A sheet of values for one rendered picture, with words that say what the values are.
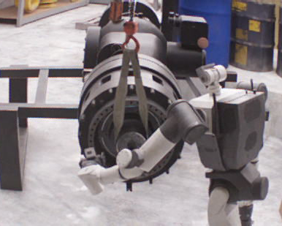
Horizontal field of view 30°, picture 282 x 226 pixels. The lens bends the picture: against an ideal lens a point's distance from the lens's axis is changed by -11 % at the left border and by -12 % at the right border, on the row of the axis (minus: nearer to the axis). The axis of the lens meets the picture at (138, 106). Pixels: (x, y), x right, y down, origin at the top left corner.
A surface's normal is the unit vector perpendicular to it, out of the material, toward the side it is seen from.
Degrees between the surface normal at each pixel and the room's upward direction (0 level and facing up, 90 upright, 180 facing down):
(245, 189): 90
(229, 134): 94
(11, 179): 90
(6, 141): 90
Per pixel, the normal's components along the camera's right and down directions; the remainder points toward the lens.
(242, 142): 0.67, 0.31
